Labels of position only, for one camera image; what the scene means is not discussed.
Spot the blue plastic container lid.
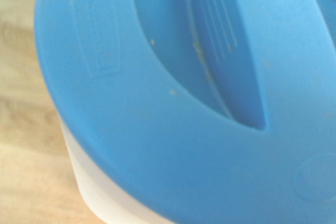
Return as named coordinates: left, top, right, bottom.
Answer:
left=33, top=0, right=336, bottom=224

